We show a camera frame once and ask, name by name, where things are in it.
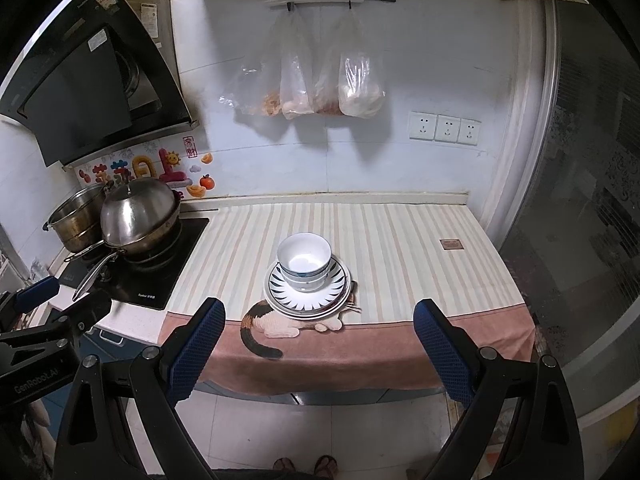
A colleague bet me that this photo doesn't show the stainless steel pot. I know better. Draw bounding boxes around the stainless steel pot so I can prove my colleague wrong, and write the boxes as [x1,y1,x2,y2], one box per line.
[44,183,108,253]

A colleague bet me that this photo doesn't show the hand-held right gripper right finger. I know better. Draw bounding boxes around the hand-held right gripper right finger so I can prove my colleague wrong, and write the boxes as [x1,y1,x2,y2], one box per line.
[406,298,586,480]

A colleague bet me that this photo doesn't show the white plate with blue leaves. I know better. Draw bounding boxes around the white plate with blue leaves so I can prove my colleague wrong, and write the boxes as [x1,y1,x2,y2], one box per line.
[267,255,351,315]

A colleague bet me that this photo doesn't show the black range hood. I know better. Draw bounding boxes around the black range hood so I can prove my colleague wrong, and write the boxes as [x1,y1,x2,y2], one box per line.
[0,0,200,168]

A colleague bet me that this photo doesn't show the steel wok lid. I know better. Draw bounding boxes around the steel wok lid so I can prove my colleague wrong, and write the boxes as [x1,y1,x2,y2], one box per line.
[100,176,180,247]

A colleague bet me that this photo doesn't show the plastic bag with food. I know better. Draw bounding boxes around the plastic bag with food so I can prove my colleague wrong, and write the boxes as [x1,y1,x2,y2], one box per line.
[279,10,317,121]
[220,12,282,118]
[337,7,386,120]
[312,10,347,116]

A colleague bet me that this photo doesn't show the blue kitchen cabinet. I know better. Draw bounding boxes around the blue kitchen cabinet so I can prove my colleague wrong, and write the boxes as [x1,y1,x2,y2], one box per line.
[40,325,446,480]

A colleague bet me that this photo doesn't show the white bowl with blue rim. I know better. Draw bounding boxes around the white bowl with blue rim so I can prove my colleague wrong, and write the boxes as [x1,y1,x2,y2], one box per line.
[282,270,328,294]

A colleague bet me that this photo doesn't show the white window frame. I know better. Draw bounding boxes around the white window frame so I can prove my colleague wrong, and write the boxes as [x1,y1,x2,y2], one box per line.
[480,0,561,241]

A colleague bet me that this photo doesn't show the white plate with pink flowers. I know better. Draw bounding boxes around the white plate with pink flowers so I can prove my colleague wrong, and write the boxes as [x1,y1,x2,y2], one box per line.
[263,260,353,320]

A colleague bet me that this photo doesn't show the striped tablecloth with cat print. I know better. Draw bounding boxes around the striped tablecloth with cat print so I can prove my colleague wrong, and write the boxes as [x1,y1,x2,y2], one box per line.
[160,200,536,393]

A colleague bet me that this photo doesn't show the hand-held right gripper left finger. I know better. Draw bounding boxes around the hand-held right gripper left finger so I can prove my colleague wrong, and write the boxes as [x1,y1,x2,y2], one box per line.
[52,297,227,480]

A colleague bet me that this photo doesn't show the plain white bowl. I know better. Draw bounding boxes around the plain white bowl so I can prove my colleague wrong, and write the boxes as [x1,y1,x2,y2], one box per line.
[277,232,332,277]

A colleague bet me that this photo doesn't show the colourful fruit wall stickers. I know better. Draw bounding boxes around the colourful fruit wall stickers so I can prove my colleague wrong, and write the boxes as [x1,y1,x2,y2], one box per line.
[75,135,218,201]

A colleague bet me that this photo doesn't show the black induction cooktop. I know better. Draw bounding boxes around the black induction cooktop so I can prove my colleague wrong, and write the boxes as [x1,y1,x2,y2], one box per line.
[60,216,210,311]

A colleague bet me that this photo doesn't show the white wall socket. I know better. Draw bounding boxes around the white wall socket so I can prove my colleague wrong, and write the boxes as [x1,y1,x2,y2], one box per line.
[457,118,482,147]
[409,111,438,141]
[434,115,462,143]

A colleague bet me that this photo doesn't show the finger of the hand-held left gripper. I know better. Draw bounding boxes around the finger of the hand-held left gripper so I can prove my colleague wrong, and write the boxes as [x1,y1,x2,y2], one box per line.
[0,275,61,331]
[30,290,113,346]

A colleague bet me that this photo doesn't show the steel wok with handle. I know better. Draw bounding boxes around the steel wok with handle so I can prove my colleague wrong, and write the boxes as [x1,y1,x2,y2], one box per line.
[64,200,183,302]

